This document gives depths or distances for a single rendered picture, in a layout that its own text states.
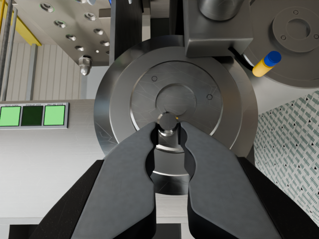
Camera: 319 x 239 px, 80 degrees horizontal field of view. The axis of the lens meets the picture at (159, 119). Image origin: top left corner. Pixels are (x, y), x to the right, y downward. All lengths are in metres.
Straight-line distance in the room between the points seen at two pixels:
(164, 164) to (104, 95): 0.08
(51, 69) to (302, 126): 2.50
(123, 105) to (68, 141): 0.40
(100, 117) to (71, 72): 2.35
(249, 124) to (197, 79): 0.06
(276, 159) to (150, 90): 0.28
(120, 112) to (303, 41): 0.18
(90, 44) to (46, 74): 2.11
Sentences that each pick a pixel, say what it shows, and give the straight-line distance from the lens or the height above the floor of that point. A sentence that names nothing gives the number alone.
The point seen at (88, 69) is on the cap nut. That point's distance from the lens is 0.57.
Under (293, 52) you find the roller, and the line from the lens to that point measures 0.23.
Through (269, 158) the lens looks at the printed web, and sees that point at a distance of 0.40.
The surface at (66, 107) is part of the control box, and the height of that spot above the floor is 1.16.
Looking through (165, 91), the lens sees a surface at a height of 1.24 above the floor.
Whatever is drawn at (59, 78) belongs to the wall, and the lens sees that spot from 2.54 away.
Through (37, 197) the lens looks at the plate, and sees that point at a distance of 0.60.
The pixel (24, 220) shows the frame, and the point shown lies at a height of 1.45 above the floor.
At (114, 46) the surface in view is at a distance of 0.21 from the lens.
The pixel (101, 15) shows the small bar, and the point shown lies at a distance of 0.41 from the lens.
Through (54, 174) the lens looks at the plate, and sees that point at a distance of 0.57.
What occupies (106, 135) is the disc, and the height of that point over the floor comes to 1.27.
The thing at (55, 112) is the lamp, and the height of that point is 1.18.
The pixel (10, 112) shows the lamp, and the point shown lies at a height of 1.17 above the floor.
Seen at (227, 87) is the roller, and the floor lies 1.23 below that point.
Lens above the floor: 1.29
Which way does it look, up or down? 10 degrees down
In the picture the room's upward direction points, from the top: 179 degrees clockwise
